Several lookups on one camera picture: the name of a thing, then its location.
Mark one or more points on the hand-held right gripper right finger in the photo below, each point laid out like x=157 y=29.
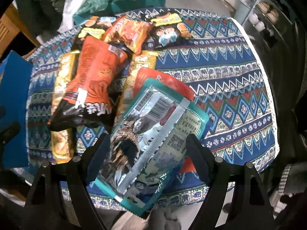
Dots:
x=199 y=158

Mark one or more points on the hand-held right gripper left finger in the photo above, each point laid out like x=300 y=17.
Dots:
x=99 y=158

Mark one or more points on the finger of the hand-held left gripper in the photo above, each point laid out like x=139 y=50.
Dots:
x=10 y=129

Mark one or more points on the blue cardboard box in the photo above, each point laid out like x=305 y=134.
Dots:
x=14 y=88

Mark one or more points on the teal silver snack packet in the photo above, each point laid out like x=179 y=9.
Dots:
x=153 y=134

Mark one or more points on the long yellow snack packet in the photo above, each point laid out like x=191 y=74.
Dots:
x=61 y=76

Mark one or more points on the orange black chip bag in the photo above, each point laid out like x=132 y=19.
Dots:
x=93 y=71

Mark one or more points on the orange red snack packet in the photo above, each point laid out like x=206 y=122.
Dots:
x=134 y=32

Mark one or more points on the blue patterned tablecloth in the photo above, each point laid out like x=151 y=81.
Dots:
x=227 y=76

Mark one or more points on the wooden cabinet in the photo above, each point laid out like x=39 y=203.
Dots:
x=9 y=28

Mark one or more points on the yellow brown snack packet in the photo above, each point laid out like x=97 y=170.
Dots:
x=144 y=62

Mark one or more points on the black hanging coat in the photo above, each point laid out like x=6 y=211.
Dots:
x=40 y=4

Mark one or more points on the black yellow snack packet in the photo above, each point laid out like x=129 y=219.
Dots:
x=91 y=28

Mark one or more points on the black cartoon snack packet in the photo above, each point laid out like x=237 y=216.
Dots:
x=168 y=31

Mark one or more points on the white plastic bag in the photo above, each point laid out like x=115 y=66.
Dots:
x=72 y=9

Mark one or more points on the black shoe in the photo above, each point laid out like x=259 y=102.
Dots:
x=268 y=34

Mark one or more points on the white shoe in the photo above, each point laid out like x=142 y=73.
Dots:
x=260 y=25
x=253 y=18

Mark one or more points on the teal crumpled cloth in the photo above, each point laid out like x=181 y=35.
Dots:
x=103 y=0

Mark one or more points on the beige shoe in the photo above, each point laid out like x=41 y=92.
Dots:
x=262 y=6
x=272 y=16

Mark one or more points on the metal shoe rack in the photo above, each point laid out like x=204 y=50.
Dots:
x=275 y=9

